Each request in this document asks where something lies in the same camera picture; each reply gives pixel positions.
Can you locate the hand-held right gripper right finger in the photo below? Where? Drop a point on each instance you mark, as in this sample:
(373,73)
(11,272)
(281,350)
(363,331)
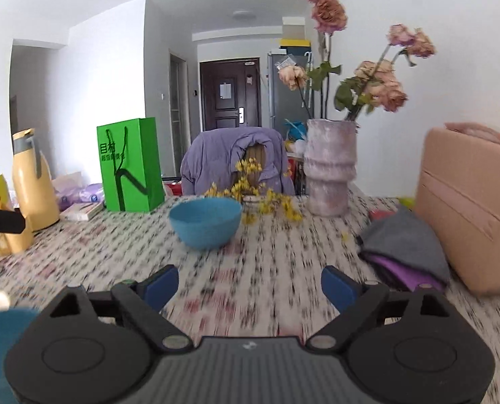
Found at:
(338,288)

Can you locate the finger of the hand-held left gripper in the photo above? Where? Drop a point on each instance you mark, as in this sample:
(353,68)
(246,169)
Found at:
(1,221)

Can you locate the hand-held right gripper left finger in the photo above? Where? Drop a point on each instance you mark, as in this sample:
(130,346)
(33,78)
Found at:
(163,286)

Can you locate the large blue bowl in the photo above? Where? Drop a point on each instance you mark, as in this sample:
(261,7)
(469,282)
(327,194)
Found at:
(205,223)

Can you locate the small blue bowl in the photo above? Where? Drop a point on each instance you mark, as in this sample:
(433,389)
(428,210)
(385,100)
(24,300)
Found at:
(1,345)

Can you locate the yellow cup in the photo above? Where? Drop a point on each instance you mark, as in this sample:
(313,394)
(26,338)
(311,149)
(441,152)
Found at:
(12,242)

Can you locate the yellow thermos jug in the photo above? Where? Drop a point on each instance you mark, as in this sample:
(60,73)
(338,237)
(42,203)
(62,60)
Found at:
(35,185)

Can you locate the white book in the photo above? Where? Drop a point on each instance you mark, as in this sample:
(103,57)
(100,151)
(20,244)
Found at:
(81,211)

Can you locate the folded grey and purple cloths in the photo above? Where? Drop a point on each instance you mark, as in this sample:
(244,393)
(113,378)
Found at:
(406,240)

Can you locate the small red item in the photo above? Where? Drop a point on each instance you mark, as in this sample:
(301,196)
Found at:
(382,214)

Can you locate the purple tissue pack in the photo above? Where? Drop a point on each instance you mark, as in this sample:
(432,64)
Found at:
(85,195)

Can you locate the red container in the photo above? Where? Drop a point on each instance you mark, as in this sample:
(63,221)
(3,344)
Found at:
(173,188)

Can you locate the yellow flower sprigs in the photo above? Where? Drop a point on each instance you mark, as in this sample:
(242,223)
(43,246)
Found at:
(275,206)

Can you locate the small green item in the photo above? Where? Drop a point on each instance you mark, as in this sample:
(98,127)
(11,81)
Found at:
(408,203)

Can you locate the pink ribbed vase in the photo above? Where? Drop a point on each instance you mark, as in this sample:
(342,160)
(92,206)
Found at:
(330,168)

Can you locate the green paper bag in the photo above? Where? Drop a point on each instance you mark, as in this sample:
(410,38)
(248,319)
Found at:
(132,164)

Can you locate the purple jacket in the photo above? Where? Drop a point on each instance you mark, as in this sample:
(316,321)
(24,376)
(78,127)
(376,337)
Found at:
(208,160)

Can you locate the wooden chair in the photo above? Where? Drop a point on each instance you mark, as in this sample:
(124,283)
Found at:
(250,153)

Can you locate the dark wooden door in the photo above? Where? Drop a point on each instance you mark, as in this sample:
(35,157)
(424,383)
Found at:
(216,105)

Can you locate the grey refrigerator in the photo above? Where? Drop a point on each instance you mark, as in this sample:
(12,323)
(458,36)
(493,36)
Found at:
(286,96)

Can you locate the yellow box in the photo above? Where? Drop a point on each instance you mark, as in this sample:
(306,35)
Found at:
(294,43)

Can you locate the dried pink roses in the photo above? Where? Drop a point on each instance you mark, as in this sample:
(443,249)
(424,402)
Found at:
(330,12)

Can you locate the ceiling lamp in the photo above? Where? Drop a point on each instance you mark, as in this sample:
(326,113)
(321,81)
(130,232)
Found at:
(243,15)

